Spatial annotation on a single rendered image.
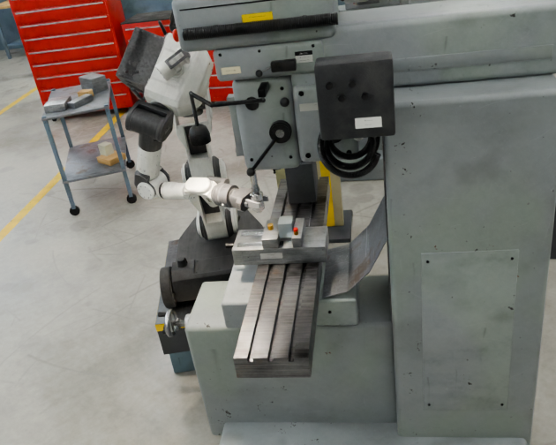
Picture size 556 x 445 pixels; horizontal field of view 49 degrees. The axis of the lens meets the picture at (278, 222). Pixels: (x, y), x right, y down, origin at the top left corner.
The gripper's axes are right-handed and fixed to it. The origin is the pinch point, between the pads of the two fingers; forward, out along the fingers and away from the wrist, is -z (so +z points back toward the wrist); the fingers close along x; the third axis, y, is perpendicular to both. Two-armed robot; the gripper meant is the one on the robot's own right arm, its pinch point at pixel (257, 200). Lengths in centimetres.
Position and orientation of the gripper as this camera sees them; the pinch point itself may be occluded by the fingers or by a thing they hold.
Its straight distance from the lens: 226.3
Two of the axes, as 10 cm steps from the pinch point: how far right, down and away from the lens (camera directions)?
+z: -8.4, -1.7, 5.2
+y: 1.2, 8.6, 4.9
